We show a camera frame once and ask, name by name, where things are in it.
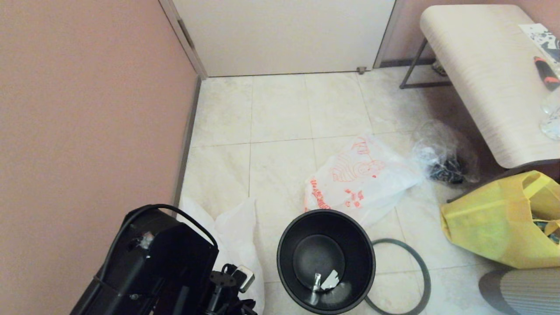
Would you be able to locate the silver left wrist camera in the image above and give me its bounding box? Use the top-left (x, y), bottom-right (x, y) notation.
top-left (231, 265), bottom-right (256, 293)

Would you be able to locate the white bag with orange print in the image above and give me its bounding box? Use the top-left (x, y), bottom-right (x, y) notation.
top-left (304, 133), bottom-right (427, 228)

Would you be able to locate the grey ribbed bin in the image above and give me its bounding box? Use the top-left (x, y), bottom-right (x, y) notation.
top-left (478, 268), bottom-right (560, 315)

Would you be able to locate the black trash bin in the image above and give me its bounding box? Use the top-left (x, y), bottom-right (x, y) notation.
top-left (277, 209), bottom-right (377, 315)

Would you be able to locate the white paper scrap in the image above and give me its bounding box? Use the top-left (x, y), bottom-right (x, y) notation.
top-left (322, 269), bottom-right (340, 291)

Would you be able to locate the clear crumpled plastic bottle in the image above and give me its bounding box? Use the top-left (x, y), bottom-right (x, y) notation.
top-left (539, 90), bottom-right (560, 140)

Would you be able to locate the white red-print plastic bag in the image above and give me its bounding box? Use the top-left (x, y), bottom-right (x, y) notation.
top-left (181, 196), bottom-right (266, 315)

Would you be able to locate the yellow fabric tote bag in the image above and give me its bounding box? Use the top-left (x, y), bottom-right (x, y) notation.
top-left (441, 171), bottom-right (560, 270)

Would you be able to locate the grey baseboard strip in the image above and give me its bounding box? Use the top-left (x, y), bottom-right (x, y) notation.
top-left (172, 75), bottom-right (203, 208)

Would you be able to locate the printed white paper sheet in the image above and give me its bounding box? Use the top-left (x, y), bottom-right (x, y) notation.
top-left (519, 24), bottom-right (560, 54)

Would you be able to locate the teal patterned packet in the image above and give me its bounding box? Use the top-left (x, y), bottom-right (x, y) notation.
top-left (533, 218), bottom-right (560, 245)

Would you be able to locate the white wood-grain table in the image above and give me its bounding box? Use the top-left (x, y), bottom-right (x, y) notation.
top-left (399, 5), bottom-right (560, 170)

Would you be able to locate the black orange tool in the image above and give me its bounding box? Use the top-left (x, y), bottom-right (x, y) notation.
top-left (533, 57), bottom-right (560, 92)

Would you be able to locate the clear bag with black items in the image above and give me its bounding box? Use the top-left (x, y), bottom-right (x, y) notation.
top-left (412, 120), bottom-right (480, 185)

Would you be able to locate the white door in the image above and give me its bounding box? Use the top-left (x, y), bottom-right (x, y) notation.
top-left (173, 0), bottom-right (398, 77)

